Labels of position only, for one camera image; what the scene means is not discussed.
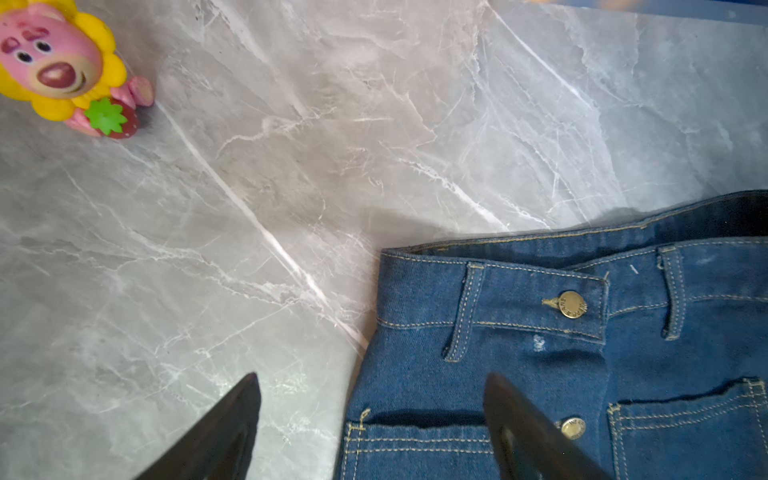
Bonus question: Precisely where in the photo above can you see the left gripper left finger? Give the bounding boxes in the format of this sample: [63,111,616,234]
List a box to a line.
[137,372,261,480]

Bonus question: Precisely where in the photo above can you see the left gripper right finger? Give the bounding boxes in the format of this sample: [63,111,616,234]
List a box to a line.
[483,373,609,480]

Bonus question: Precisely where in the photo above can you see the yellow flower pink bear toy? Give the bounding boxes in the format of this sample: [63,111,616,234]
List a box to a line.
[1,1,155,140]

